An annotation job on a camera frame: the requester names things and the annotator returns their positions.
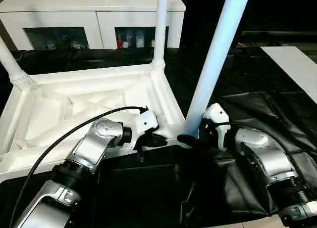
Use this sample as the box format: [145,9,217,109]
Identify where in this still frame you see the white glass-door cabinet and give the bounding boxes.
[0,0,187,51]

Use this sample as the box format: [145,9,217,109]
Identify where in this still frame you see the black left wrist camera cable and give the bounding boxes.
[8,105,150,228]

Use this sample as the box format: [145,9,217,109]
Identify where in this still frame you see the dark long shelf board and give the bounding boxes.
[241,31,317,45]

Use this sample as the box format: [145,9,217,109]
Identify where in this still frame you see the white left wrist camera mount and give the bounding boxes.
[132,110,160,150]

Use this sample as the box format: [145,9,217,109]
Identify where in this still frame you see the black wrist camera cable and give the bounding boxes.
[8,105,150,228]
[212,121,316,189]

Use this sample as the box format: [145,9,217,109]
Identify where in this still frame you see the white plastic table leg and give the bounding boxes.
[0,37,36,87]
[152,0,169,68]
[184,0,252,137]

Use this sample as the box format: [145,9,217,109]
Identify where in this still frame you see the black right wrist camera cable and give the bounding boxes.
[212,121,316,189]

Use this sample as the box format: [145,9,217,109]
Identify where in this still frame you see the black work mat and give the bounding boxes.
[0,44,317,226]

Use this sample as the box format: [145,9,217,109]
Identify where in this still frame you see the white plastic table top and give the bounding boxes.
[0,60,199,183]

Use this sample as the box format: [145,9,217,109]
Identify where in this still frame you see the white flat panel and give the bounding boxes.
[261,46,317,100]

